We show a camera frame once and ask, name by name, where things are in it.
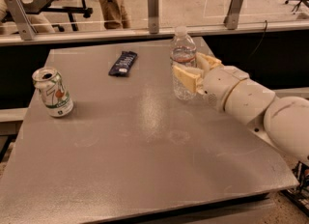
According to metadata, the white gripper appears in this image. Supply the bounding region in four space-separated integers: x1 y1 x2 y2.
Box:
172 52 249 112

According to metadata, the clear plastic water bottle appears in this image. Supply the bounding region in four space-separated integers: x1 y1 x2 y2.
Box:
170 26 196 100

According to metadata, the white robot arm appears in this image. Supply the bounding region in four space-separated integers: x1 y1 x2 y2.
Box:
172 52 309 165

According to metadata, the dark blue snack bar wrapper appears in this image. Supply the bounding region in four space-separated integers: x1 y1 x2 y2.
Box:
108 51 137 77

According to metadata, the person in khaki trousers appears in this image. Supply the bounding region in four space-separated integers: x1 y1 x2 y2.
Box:
98 0 130 29

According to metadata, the green white soda can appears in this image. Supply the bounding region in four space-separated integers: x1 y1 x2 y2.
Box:
32 67 73 118

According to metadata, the seated person at left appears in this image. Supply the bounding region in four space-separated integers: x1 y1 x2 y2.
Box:
0 0 54 33

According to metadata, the right metal bracket post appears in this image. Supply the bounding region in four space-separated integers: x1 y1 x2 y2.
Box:
224 0 243 30

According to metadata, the metal bracket post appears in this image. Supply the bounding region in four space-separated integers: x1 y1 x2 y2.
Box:
147 0 159 34
4 0 36 41
224 0 243 30

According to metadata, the middle metal bracket post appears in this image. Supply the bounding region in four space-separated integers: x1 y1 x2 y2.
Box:
147 0 159 34

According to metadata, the black wire rack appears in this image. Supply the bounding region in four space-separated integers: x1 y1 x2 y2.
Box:
281 161 309 217

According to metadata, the left metal bracket post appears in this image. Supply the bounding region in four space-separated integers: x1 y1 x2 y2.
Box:
4 0 36 41

